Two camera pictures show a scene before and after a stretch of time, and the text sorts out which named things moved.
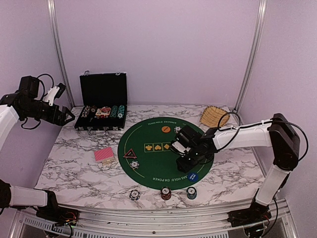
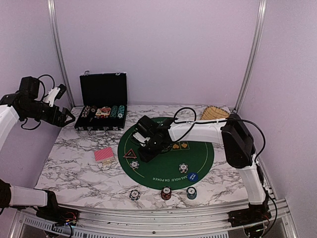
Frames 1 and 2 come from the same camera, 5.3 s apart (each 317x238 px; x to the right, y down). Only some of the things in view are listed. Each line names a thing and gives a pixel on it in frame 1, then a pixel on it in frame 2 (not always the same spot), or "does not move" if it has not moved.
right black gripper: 185,167 -> 146,156
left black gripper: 59,121 does not move
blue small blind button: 192,177 does not move
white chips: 134,164 does not move
